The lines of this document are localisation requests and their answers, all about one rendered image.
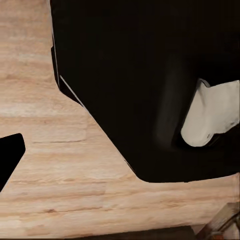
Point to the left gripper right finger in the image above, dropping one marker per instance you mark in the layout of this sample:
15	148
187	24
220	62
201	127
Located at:
232	148

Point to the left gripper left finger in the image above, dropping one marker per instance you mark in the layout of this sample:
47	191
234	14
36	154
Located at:
12	149

